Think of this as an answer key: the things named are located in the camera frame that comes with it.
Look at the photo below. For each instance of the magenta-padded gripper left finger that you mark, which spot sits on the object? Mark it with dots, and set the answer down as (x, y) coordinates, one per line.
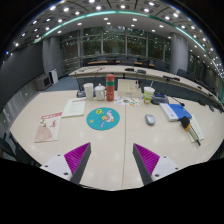
(76, 159)

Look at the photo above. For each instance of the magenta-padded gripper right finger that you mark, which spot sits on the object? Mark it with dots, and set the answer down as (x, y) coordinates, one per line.
(148, 160)

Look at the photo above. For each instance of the silver computer mouse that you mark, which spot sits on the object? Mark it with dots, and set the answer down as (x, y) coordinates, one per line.
(150, 119)

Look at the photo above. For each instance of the round teal printed mouse pad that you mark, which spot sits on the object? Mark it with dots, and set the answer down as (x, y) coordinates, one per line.
(96, 121)

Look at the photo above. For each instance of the red and white magazine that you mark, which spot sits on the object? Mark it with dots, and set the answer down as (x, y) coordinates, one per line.
(48, 128)

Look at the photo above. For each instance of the white printed paper document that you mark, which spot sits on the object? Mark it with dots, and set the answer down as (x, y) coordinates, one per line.
(74, 107)

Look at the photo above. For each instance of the blue and white book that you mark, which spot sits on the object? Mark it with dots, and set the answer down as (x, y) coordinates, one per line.
(178, 111)

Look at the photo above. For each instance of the white notepad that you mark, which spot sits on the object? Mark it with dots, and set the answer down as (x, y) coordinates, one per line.
(198, 130)

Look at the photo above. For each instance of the dark gooseneck conference microphone unit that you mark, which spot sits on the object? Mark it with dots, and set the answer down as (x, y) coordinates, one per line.
(160, 99)
(80, 93)

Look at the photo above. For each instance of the colourful sticker sheet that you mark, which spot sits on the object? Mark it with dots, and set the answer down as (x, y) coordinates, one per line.
(126, 101)

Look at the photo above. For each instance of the green printed cup with straw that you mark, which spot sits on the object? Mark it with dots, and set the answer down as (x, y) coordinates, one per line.
(148, 95)

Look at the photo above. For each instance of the stacked white paper cups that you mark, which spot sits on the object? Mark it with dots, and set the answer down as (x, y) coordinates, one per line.
(88, 91)

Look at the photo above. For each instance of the white lidded ceramic mug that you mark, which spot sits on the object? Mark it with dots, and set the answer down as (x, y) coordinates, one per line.
(100, 92)

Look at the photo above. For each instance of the white desk organizer box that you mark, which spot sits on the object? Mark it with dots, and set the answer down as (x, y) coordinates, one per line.
(128, 88)

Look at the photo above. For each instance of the red drink bottle green band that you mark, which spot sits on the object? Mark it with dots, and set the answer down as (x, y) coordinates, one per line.
(110, 90)

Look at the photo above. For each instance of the grey floor cabinet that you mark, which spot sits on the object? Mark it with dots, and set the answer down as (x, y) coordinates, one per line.
(43, 82)

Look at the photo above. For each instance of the white floor panel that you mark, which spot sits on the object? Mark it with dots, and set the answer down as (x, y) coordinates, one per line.
(54, 76)

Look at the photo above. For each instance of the dark office chairs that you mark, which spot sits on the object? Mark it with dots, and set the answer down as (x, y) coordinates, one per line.
(126, 62)

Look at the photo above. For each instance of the ceiling spot lights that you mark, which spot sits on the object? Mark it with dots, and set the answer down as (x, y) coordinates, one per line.
(98, 7)

